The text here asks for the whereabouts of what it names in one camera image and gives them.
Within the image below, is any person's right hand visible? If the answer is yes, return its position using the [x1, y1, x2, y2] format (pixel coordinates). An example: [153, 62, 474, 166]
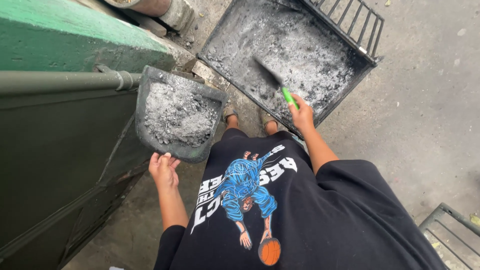
[288, 93, 315, 136]

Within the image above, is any person's left hand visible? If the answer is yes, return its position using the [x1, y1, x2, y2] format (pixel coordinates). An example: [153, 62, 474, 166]
[148, 152, 181, 191]

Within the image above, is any green-handled hand brush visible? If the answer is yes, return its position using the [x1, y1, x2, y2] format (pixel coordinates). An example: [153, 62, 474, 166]
[251, 55, 300, 111]

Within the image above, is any dark green dustpan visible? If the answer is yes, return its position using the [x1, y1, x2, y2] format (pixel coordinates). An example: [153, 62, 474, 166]
[135, 65, 229, 164]

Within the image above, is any person's right sandal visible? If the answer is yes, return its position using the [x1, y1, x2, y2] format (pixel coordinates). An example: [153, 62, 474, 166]
[262, 114, 279, 130]

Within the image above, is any person's sandal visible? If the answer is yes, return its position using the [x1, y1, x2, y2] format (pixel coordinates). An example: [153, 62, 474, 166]
[223, 104, 240, 126]
[262, 114, 279, 130]

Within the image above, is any black metal ash tray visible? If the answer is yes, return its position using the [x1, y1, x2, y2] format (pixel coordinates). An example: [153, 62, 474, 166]
[196, 0, 379, 140]

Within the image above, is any person's left sandal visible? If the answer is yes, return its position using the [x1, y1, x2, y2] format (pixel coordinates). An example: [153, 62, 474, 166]
[223, 104, 240, 126]

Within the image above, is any black metal grill grate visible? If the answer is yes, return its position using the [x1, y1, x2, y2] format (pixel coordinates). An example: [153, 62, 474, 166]
[298, 0, 385, 67]

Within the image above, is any black printed t-shirt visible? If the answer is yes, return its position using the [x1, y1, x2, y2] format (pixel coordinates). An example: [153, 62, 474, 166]
[154, 128, 450, 270]

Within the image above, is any grey ash heap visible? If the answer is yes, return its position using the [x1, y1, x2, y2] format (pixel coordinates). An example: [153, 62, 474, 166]
[144, 82, 222, 148]

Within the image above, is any grey concrete block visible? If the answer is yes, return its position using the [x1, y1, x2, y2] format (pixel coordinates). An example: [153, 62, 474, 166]
[159, 0, 196, 32]

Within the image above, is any grey metal frame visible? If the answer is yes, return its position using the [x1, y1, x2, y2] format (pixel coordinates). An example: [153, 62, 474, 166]
[418, 202, 480, 270]

